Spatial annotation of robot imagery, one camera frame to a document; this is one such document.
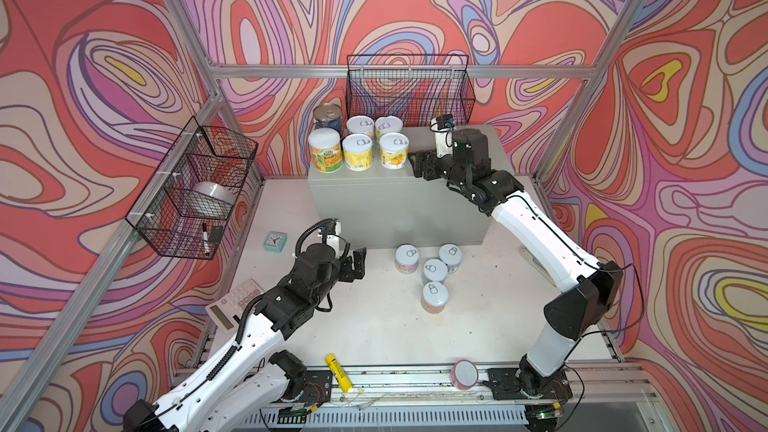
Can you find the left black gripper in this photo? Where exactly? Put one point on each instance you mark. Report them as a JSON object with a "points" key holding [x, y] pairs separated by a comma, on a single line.
{"points": [[358, 271]]}

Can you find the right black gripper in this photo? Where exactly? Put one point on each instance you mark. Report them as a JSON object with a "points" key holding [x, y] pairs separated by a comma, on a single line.
{"points": [[430, 158]]}

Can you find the yellow label can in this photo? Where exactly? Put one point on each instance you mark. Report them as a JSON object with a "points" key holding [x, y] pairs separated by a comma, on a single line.
{"points": [[393, 150], [358, 152]]}

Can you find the green label can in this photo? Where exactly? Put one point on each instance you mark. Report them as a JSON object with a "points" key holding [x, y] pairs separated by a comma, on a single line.
{"points": [[386, 125]]}

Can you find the pink label can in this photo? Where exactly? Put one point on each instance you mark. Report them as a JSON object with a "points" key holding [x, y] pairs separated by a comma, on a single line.
{"points": [[361, 125]]}

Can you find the green yellow peach can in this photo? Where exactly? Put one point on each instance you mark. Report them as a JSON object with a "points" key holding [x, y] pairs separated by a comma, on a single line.
{"points": [[325, 148]]}

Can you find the dark blue tin can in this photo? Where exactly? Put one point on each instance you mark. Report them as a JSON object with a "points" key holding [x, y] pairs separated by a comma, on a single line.
{"points": [[328, 115]]}

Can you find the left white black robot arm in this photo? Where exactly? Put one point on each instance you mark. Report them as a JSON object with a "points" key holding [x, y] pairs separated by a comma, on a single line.
{"points": [[253, 368]]}

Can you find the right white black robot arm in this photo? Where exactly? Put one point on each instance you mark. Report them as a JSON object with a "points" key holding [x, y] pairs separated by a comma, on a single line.
{"points": [[587, 287]]}

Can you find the back left pink can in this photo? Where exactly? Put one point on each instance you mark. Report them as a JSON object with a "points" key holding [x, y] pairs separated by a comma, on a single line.
{"points": [[407, 259]]}

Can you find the grey metal cabinet box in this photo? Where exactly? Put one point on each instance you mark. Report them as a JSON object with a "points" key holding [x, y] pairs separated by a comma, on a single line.
{"points": [[380, 208]]}

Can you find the center white lid can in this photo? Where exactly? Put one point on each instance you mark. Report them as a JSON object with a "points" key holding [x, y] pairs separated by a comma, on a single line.
{"points": [[434, 270]]}

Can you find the white lid can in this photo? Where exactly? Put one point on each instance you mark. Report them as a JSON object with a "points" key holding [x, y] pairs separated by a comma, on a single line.
{"points": [[434, 270], [452, 256]]}

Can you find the back right white lid can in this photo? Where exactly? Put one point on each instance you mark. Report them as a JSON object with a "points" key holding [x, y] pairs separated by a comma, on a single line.
{"points": [[452, 256]]}

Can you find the yellow glue tube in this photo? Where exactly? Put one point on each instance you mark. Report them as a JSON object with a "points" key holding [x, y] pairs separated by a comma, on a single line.
{"points": [[339, 373]]}

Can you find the pink calculator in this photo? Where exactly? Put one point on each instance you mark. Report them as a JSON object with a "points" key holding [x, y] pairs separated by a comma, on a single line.
{"points": [[227, 311]]}

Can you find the silver tape roll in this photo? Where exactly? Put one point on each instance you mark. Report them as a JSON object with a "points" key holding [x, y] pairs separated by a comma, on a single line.
{"points": [[212, 200]]}

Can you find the pink tape roll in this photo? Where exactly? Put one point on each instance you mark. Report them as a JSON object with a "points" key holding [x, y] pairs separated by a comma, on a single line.
{"points": [[464, 375]]}

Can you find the grey stapler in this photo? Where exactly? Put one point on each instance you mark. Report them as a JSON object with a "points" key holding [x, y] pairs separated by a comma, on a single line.
{"points": [[533, 261]]}

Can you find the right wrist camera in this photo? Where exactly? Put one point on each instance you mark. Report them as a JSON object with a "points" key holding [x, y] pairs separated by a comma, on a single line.
{"points": [[442, 123]]}

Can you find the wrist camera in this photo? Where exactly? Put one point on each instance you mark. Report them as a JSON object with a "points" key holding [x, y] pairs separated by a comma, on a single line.
{"points": [[442, 123], [328, 226]]}

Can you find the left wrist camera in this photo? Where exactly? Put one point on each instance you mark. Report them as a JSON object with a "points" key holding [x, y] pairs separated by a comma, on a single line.
{"points": [[328, 226]]}

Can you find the back black wire basket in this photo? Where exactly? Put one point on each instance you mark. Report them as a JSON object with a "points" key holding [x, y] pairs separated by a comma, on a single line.
{"points": [[413, 87]]}

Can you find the black wire basket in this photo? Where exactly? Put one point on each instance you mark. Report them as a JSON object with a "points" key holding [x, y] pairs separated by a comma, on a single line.
{"points": [[188, 215], [413, 87]]}

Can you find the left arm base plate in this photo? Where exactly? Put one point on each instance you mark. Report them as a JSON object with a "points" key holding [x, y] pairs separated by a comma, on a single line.
{"points": [[314, 390]]}

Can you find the left black wire basket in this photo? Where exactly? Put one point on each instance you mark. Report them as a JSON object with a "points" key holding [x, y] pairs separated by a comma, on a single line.
{"points": [[188, 215]]}

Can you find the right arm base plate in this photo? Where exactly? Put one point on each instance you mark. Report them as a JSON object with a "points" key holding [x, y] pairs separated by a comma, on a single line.
{"points": [[513, 384]]}

